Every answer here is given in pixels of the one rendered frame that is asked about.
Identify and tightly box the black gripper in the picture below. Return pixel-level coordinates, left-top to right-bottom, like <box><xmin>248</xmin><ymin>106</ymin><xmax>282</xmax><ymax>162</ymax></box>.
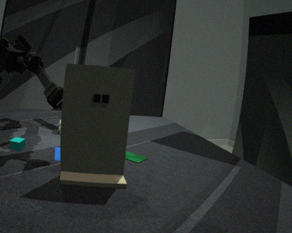
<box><xmin>0</xmin><ymin>35</ymin><xmax>32</xmax><ymax>73</ymax></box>

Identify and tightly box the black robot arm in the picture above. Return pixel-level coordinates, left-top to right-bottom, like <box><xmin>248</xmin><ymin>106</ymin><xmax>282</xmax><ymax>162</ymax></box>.
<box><xmin>0</xmin><ymin>37</ymin><xmax>63</xmax><ymax>110</ymax></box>

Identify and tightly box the teal cube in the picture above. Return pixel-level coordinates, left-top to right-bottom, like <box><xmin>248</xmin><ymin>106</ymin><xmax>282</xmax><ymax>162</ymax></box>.
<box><xmin>10</xmin><ymin>137</ymin><xmax>26</xmax><ymax>151</ymax></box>

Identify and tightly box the dark panel with two small square holes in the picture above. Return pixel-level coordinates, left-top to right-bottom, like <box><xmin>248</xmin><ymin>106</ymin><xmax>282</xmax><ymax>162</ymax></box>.
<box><xmin>60</xmin><ymin>63</ymin><xmax>136</xmax><ymax>188</ymax></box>

